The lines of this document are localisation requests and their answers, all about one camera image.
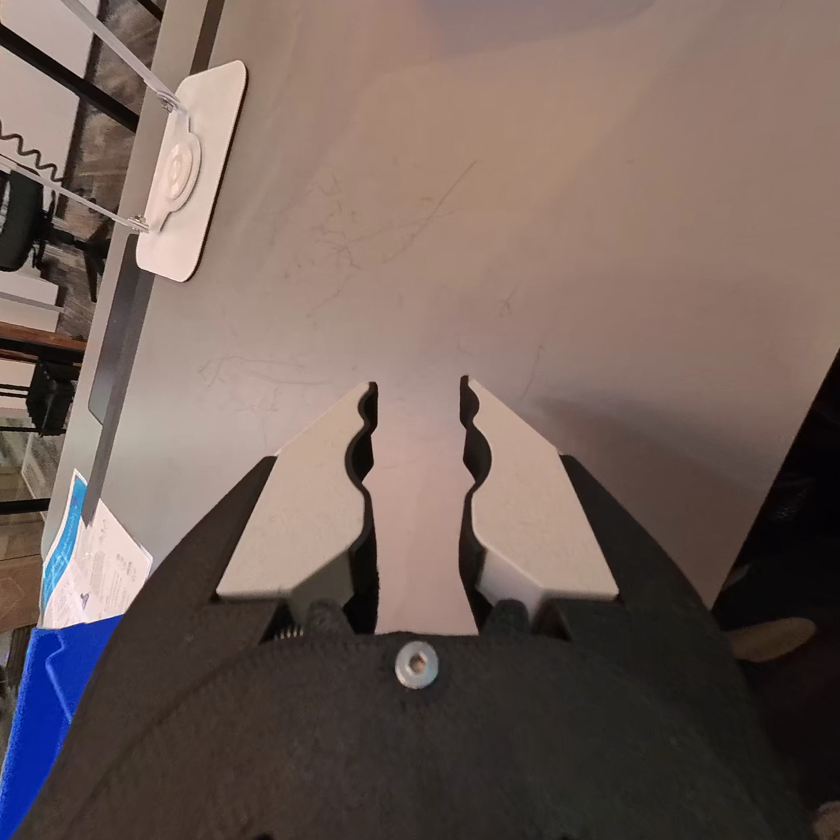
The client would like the white printed paper sheet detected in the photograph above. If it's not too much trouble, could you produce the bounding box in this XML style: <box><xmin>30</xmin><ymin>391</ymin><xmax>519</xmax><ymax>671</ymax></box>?
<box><xmin>49</xmin><ymin>499</ymin><xmax>154</xmax><ymax>627</ymax></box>

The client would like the white base acrylic leg stand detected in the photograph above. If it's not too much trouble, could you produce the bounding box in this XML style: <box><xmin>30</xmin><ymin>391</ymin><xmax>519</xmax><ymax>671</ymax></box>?
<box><xmin>0</xmin><ymin>0</ymin><xmax>249</xmax><ymax>284</ymax></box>

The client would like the blue and white leaflet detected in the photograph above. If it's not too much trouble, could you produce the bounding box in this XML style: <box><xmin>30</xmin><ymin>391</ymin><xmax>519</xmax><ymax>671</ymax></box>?
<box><xmin>39</xmin><ymin>468</ymin><xmax>89</xmax><ymax>614</ymax></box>

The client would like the black office chair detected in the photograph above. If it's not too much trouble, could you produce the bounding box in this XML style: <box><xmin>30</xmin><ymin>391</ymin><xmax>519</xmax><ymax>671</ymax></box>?
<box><xmin>0</xmin><ymin>167</ymin><xmax>109</xmax><ymax>306</ymax></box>

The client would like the black coiled cable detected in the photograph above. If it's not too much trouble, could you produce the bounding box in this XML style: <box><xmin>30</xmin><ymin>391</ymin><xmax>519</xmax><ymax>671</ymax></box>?
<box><xmin>0</xmin><ymin>120</ymin><xmax>63</xmax><ymax>186</ymax></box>

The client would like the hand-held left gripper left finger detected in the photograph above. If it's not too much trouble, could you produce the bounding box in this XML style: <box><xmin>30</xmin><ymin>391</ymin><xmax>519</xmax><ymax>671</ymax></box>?
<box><xmin>215</xmin><ymin>382</ymin><xmax>380</xmax><ymax>603</ymax></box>

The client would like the blue bin with marker label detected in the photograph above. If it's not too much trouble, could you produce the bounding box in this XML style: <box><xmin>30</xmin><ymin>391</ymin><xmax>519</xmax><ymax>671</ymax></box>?
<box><xmin>0</xmin><ymin>617</ymin><xmax>126</xmax><ymax>840</ymax></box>

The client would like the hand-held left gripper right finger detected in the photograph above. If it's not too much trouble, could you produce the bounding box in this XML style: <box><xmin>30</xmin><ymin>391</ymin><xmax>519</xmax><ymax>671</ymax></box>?
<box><xmin>458</xmin><ymin>375</ymin><xmax>620</xmax><ymax>622</ymax></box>

